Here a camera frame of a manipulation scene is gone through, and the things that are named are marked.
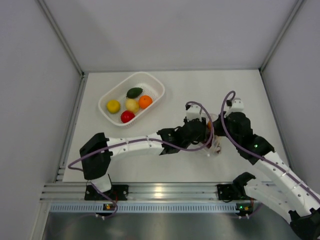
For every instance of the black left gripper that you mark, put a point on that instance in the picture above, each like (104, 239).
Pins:
(203, 137)

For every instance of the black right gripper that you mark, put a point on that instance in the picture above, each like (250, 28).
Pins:
(217, 124)

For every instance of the clear zip top bag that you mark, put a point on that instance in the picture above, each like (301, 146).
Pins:
(214, 148)

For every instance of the orange fake fruit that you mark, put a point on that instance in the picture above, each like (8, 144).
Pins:
(145, 101)

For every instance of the yellow fake pear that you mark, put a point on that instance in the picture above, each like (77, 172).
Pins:
(132, 105)

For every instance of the red yellow fake apple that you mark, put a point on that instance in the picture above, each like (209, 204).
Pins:
(127, 116)

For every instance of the green fake avocado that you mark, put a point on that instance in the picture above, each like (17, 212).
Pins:
(134, 92)

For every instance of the yellow green fake lemon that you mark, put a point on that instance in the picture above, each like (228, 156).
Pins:
(113, 106)

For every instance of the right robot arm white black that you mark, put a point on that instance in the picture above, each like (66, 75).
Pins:
(293, 199)

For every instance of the white perforated plastic basket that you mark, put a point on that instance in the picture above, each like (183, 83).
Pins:
(151, 86)

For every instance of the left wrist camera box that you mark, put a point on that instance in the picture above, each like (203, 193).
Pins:
(193, 112)

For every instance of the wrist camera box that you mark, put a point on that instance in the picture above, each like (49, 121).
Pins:
(234, 105)
(193, 112)

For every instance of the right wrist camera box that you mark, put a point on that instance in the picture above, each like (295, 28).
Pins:
(234, 105)

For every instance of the white slotted cable duct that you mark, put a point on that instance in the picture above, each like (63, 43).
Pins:
(175, 207)

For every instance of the aluminium corner frame post right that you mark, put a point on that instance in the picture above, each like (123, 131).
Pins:
(298, 5)

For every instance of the aluminium corner frame post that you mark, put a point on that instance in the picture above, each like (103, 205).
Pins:
(298, 5)
(59, 34)

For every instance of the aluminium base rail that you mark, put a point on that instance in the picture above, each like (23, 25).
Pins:
(135, 191)

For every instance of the aluminium corner frame post left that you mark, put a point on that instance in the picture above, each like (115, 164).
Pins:
(59, 34)

